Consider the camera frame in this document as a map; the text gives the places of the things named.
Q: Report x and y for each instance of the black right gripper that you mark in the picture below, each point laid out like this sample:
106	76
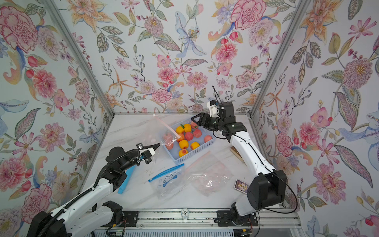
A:
209	119

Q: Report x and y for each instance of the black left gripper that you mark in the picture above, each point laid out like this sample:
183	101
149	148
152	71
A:
150	149

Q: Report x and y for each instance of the clear pink-zipper zip bag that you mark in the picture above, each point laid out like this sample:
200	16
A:
157	131

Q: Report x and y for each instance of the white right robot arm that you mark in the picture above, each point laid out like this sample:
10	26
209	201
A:
268	187

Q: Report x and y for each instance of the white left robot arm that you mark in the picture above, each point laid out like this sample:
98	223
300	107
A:
73	219

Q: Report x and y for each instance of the pink peach in basket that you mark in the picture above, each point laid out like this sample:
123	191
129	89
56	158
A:
189	136

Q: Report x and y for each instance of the yellow peach in basket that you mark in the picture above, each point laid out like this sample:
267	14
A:
180	130

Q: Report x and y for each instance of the yellow red peach front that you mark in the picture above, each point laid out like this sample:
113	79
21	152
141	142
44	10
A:
182	152

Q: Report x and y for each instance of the clear blue-zipper zip bag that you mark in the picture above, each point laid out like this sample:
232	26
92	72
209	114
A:
169	182

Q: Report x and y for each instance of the crumpled clear pink bag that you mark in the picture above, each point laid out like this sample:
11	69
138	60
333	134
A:
207	175

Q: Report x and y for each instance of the light blue perforated basket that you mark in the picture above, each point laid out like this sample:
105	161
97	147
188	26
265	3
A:
201	141

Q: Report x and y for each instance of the blue toy microphone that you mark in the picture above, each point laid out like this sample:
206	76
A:
128	173

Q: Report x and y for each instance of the wooden chessboard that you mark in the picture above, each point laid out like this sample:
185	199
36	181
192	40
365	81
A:
237	154

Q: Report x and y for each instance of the aluminium left corner post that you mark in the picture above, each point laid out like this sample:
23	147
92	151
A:
57	18

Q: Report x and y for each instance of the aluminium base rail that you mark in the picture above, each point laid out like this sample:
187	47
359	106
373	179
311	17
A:
203	223

